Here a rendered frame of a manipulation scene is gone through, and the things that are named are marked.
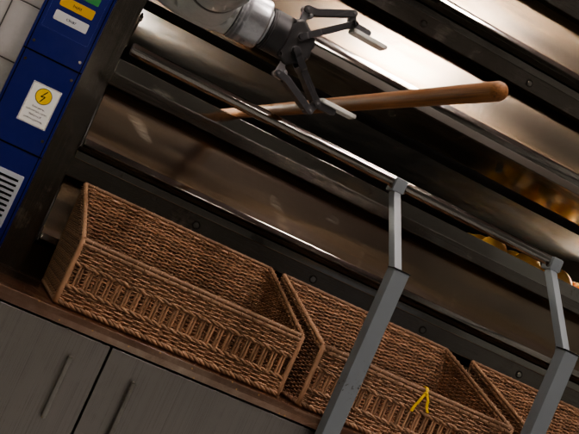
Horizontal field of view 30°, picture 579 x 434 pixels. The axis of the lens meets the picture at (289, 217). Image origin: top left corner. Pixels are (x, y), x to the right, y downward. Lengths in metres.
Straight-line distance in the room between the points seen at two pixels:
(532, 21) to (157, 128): 1.14
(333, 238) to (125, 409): 0.90
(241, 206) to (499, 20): 0.92
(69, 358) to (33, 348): 0.08
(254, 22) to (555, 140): 1.61
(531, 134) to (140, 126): 1.14
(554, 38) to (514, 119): 0.27
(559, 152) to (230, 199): 1.00
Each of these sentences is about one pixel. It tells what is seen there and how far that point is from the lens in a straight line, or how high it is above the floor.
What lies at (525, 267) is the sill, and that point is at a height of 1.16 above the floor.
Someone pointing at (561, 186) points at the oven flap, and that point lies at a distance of 3.12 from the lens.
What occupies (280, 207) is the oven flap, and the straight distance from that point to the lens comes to 2.93.
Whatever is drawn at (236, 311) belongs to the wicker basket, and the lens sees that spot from 2.40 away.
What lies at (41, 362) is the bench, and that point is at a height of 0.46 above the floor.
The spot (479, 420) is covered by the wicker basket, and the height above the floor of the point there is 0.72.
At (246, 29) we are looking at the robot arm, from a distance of 1.84.
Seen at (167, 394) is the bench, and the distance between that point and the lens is 2.36.
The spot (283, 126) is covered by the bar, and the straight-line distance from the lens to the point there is 2.54.
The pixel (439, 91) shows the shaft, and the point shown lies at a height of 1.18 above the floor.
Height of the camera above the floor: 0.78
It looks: 4 degrees up
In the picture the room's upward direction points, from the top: 24 degrees clockwise
